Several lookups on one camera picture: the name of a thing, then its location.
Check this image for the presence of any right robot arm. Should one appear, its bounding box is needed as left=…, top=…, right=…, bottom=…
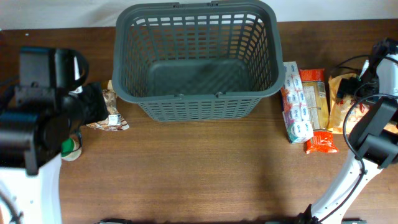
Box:
left=294, top=38, right=397, bottom=224

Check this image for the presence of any green lid jar lower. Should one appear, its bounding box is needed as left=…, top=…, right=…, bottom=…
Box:
left=61, top=138, right=82, bottom=161

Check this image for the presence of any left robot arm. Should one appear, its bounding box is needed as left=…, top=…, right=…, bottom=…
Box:
left=1, top=47, right=108, bottom=223

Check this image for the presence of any white blue tissue pack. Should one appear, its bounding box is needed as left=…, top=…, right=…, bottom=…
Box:
left=280, top=62, right=313, bottom=144

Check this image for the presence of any yellow instant coffee bag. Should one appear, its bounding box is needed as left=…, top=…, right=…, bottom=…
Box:
left=327, top=73, right=398, bottom=135

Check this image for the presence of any brown pastry snack bag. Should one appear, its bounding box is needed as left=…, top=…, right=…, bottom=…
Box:
left=86, top=80, right=129, bottom=131

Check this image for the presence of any orange spaghetti pasta packet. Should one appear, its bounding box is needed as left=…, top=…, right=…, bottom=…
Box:
left=299, top=69, right=338, bottom=154

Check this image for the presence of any dark grey plastic basket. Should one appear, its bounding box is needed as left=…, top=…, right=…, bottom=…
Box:
left=112, top=1, right=285, bottom=121

